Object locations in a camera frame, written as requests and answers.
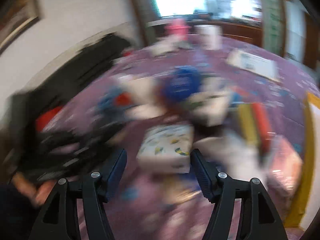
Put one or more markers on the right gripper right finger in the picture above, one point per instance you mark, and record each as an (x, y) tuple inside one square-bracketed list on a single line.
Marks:
[(258, 219)]

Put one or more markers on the yellow cardboard box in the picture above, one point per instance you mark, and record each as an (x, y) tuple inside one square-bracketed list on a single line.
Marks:
[(305, 203)]

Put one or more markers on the framed wall picture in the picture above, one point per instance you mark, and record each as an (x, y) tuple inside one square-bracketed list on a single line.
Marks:
[(22, 14)]

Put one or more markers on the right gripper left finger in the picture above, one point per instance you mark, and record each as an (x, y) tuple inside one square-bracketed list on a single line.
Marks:
[(58, 218)]

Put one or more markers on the black sofa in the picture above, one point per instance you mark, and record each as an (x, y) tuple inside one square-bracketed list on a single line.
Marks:
[(90, 61)]

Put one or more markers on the purple floral tablecloth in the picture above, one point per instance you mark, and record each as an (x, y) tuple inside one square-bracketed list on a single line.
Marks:
[(138, 211)]

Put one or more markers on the blue white tissue pack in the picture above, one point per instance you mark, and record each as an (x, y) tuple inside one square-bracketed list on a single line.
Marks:
[(183, 82)]

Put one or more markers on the pink tissue pack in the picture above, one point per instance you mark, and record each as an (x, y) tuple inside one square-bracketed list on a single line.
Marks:
[(284, 167)]

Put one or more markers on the pink water bottle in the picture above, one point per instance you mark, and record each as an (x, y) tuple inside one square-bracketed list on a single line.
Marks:
[(177, 27)]

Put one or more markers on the lemon print tissue pack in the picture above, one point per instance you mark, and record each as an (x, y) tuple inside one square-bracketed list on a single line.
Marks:
[(166, 149)]

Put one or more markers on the paper notepad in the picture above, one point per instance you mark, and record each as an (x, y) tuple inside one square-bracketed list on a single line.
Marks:
[(253, 63)]

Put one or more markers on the colourful sponge pack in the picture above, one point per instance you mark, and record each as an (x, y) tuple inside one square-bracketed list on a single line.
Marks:
[(255, 126)]

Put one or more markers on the white plastic jar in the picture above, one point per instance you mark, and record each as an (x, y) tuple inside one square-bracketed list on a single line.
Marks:
[(210, 36)]

